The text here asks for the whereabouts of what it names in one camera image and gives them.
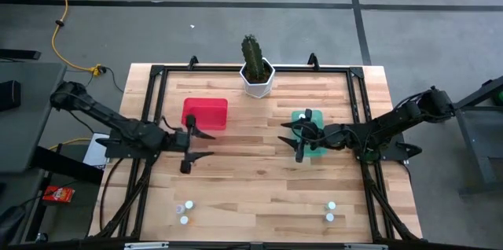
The grey desk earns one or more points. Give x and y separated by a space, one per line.
27 132

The white hexagonal plant pot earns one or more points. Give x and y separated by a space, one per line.
257 90

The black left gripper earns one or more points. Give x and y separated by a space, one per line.
188 144

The black desk leg bar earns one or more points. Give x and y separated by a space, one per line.
67 165

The silver metal bracket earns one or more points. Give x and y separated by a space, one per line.
365 247
145 246

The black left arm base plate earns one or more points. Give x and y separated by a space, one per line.
114 151

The black floor tape strip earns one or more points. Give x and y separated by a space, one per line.
359 26
196 3

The grey metal table frame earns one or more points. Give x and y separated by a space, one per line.
475 144

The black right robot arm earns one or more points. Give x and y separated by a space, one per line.
393 124

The black aluminium table frame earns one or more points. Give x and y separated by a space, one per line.
216 68

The red orange snack packet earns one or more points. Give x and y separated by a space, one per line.
59 194

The red plastic bin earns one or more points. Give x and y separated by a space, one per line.
208 112

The white box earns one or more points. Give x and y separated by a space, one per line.
96 157

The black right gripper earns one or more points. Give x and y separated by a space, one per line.
320 138

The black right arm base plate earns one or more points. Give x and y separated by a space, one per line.
397 151

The green object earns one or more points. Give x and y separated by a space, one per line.
500 98

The black bag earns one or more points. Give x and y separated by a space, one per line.
9 226

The clear white-capped medicine bottle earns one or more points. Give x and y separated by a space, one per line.
331 205
302 116
329 217
189 204
184 219
180 208

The teal plastic bin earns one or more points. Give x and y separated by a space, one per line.
317 118

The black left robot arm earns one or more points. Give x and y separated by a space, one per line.
118 126

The black flat bar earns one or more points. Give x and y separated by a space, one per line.
19 54

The black speaker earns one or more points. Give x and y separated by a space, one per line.
9 94

